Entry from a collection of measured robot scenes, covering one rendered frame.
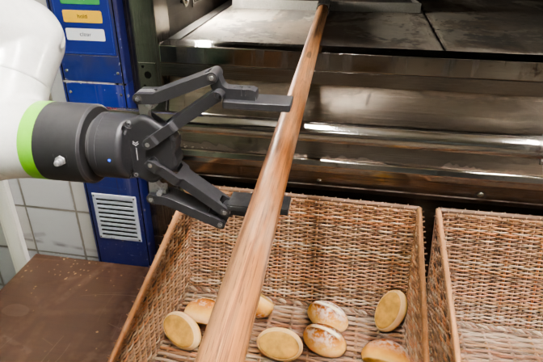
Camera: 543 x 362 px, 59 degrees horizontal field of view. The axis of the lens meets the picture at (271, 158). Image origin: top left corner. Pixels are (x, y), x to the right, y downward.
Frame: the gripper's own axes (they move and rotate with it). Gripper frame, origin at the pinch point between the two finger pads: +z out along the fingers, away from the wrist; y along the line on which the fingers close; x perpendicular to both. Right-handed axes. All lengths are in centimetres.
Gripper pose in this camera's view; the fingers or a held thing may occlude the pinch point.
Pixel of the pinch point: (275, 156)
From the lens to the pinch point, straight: 52.9
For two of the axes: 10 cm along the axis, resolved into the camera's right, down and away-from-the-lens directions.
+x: -1.6, 4.5, -8.8
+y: 0.0, 8.9, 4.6
